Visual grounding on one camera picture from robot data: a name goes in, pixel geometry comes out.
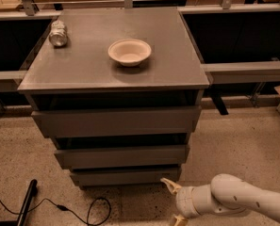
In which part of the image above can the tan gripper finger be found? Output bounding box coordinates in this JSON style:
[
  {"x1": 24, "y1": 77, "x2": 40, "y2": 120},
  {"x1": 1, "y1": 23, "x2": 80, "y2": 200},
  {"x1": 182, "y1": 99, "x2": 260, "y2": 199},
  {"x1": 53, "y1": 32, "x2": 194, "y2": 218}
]
[
  {"x1": 160, "y1": 178, "x2": 181, "y2": 195},
  {"x1": 169, "y1": 215, "x2": 188, "y2": 226}
]

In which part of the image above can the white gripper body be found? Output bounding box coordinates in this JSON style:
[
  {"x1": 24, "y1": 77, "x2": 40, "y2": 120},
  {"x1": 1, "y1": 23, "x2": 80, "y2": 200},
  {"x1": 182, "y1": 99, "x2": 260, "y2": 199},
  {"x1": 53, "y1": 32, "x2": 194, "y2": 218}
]
[{"x1": 175, "y1": 186, "x2": 199, "y2": 218}]

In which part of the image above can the grey bottom drawer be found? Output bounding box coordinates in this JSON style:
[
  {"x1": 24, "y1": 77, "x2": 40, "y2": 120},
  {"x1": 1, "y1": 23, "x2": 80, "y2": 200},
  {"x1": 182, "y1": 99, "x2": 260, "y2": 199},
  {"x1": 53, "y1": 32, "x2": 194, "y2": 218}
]
[{"x1": 71, "y1": 166, "x2": 180, "y2": 187}]

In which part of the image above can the grey drawer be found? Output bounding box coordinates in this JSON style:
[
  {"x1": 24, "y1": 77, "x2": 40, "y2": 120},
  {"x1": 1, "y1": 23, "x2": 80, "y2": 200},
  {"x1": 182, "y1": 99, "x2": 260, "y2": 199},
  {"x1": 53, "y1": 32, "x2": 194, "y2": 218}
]
[
  {"x1": 32, "y1": 106, "x2": 201, "y2": 137},
  {"x1": 55, "y1": 144, "x2": 189, "y2": 170},
  {"x1": 71, "y1": 166, "x2": 180, "y2": 187}
]

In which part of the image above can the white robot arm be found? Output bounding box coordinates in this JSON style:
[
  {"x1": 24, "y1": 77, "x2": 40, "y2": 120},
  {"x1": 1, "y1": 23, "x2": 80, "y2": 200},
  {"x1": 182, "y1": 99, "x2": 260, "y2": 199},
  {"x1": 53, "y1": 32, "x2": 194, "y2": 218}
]
[{"x1": 160, "y1": 174, "x2": 280, "y2": 226}]

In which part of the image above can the grey middle drawer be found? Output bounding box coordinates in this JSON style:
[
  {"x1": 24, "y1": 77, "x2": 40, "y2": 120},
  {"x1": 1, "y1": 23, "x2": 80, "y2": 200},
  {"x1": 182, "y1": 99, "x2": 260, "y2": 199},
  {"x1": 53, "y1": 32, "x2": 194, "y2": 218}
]
[{"x1": 55, "y1": 144, "x2": 189, "y2": 170}]

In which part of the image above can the grey drawer cabinet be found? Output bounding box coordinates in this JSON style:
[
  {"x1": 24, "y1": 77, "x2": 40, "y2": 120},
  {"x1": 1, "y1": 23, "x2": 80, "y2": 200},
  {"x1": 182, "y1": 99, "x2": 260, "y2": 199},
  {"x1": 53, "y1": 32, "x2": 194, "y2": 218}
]
[{"x1": 17, "y1": 7, "x2": 210, "y2": 190}]

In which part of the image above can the grey top drawer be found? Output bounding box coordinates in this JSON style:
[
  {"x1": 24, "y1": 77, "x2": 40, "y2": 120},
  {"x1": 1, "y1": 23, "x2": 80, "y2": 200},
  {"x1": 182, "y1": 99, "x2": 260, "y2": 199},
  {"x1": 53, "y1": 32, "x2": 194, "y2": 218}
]
[{"x1": 32, "y1": 106, "x2": 201, "y2": 137}]

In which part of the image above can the black stand leg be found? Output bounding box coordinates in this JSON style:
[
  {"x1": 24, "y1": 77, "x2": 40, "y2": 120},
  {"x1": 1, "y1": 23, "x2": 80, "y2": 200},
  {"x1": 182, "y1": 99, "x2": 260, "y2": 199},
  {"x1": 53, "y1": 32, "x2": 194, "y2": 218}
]
[{"x1": 0, "y1": 179, "x2": 38, "y2": 226}]

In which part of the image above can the white paper bowl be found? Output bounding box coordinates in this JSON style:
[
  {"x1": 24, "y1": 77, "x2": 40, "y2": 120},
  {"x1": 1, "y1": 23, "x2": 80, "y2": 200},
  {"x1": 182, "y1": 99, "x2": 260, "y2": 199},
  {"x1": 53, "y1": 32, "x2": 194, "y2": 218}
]
[{"x1": 107, "y1": 39, "x2": 152, "y2": 67}]

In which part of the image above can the crushed silver can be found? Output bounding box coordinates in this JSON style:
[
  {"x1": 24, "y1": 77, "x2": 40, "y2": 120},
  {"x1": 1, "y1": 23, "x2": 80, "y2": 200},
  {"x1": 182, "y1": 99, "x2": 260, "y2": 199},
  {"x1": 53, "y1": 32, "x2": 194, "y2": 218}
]
[{"x1": 49, "y1": 20, "x2": 68, "y2": 47}]

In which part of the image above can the black power cable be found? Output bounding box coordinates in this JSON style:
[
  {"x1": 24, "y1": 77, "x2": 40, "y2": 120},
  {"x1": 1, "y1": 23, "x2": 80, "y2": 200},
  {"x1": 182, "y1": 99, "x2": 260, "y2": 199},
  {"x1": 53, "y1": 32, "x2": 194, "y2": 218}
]
[{"x1": 0, "y1": 194, "x2": 112, "y2": 226}]

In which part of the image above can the grey metal rail frame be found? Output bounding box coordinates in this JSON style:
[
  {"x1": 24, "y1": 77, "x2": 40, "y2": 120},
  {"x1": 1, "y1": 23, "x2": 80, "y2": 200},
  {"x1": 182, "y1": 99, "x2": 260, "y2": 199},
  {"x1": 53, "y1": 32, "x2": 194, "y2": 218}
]
[{"x1": 0, "y1": 0, "x2": 280, "y2": 116}]

